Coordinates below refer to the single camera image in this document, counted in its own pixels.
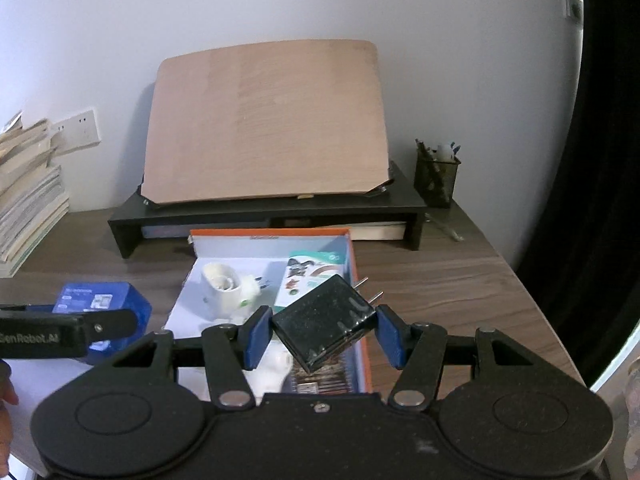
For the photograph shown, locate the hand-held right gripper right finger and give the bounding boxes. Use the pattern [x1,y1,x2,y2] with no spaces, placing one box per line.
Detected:
[375,305,535,409]

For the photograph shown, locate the white cone-shaped vaporizer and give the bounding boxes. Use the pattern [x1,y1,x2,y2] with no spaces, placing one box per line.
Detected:
[200,262,274,324]

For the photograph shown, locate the orange cardboard box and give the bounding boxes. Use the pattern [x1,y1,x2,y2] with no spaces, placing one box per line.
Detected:
[165,227,374,397]

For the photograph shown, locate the black desk riser shelf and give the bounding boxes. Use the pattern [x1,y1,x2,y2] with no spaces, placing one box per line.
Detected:
[108,160,428,260]

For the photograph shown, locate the dark mesh pen holder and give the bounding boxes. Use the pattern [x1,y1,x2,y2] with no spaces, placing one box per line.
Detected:
[413,137,462,209]

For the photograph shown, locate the black metal board bracket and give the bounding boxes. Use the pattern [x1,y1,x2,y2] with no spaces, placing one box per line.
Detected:
[367,172,396,198]

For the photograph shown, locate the stack of books and papers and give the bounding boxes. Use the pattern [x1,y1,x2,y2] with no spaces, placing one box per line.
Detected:
[0,112,71,279]

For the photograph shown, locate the light wooden board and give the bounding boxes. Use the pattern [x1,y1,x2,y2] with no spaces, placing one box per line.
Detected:
[141,38,392,206]

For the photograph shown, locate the white wall socket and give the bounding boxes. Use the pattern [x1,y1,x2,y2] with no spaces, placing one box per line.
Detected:
[48,116,77,154]
[75,107,102,147]

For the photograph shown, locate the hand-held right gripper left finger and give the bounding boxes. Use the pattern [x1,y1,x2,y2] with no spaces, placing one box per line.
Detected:
[110,306,274,409]

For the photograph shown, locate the pen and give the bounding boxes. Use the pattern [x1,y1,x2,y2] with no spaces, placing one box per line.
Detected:
[425,211,465,242]

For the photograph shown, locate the teal cartoon box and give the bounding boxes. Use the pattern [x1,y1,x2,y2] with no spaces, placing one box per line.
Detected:
[273,250,352,312]

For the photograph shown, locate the papers under riser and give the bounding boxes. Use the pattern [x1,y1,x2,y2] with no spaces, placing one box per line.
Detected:
[141,219,269,239]

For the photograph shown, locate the blue box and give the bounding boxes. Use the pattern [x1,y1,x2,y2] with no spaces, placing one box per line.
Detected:
[52,281,153,367]

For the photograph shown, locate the person's left hand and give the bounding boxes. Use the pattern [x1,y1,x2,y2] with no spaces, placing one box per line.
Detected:
[0,360,20,468]

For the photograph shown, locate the black charger plug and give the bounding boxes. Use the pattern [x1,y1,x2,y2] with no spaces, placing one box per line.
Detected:
[272,273,385,374]

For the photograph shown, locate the beige book under riser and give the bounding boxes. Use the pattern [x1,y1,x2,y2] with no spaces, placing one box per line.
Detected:
[349,221,407,241]

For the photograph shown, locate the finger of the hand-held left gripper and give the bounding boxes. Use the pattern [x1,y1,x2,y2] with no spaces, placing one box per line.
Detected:
[81,307,139,347]

